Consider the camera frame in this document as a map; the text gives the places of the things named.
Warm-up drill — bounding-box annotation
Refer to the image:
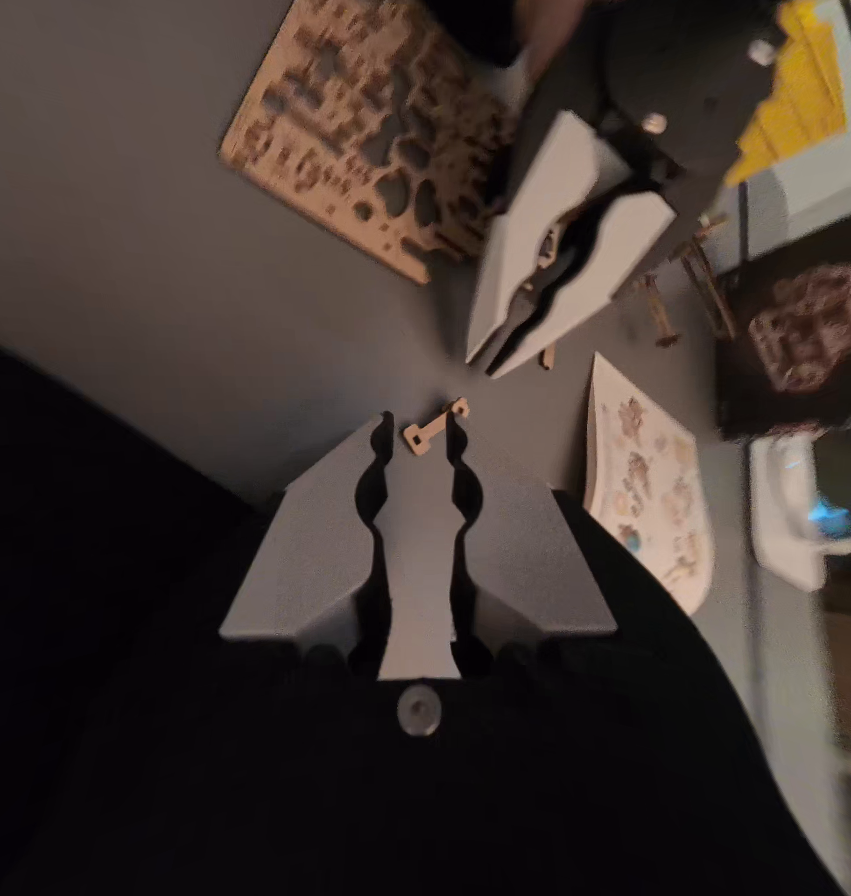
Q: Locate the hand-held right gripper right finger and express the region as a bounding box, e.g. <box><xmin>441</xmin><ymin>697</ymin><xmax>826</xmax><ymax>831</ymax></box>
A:
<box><xmin>445</xmin><ymin>420</ymin><xmax>619</xmax><ymax>652</ymax></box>

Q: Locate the black quilted cushion pad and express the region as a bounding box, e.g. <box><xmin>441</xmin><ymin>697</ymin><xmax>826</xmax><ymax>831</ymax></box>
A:
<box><xmin>0</xmin><ymin>336</ymin><xmax>275</xmax><ymax>896</ymax></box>

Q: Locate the yellow plastic bin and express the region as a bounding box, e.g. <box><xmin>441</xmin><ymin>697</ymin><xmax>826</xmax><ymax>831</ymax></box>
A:
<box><xmin>723</xmin><ymin>0</ymin><xmax>850</xmax><ymax>186</ymax></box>

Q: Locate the laser-cut wooden parts sheet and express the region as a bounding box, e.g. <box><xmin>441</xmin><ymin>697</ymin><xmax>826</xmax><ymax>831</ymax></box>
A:
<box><xmin>217</xmin><ymin>0</ymin><xmax>520</xmax><ymax>287</ymax></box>

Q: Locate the open instruction booklet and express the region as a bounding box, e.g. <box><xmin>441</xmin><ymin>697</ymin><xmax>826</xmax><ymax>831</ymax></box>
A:
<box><xmin>583</xmin><ymin>352</ymin><xmax>715</xmax><ymax>617</ymax></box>

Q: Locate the black model kit box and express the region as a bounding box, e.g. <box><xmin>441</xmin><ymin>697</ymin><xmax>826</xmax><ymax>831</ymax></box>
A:
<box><xmin>716</xmin><ymin>231</ymin><xmax>851</xmax><ymax>442</ymax></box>

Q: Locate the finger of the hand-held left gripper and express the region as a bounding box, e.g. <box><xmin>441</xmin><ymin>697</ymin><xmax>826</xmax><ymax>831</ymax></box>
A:
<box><xmin>483</xmin><ymin>196</ymin><xmax>680</xmax><ymax>380</ymax></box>
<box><xmin>465</xmin><ymin>111</ymin><xmax>631</xmax><ymax>371</ymax></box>

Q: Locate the white cardboard tray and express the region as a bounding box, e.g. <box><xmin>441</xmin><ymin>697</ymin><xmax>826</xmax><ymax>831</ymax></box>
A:
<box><xmin>709</xmin><ymin>157</ymin><xmax>851</xmax><ymax>277</ymax></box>

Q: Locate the small wooden lever part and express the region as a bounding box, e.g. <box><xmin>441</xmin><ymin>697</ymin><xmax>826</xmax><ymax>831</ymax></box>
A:
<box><xmin>402</xmin><ymin>398</ymin><xmax>470</xmax><ymax>459</ymax></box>

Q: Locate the partly built wooden model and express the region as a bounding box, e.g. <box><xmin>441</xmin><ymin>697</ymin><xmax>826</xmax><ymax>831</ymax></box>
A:
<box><xmin>635</xmin><ymin>213</ymin><xmax>741</xmax><ymax>351</ymax></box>

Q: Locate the white plastic device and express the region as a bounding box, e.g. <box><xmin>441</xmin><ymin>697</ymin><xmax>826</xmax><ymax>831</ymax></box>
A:
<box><xmin>749</xmin><ymin>427</ymin><xmax>851</xmax><ymax>592</ymax></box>

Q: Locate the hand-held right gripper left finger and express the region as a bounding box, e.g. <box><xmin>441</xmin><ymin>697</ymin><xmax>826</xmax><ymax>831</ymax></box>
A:
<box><xmin>218</xmin><ymin>412</ymin><xmax>396</xmax><ymax>659</ymax></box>

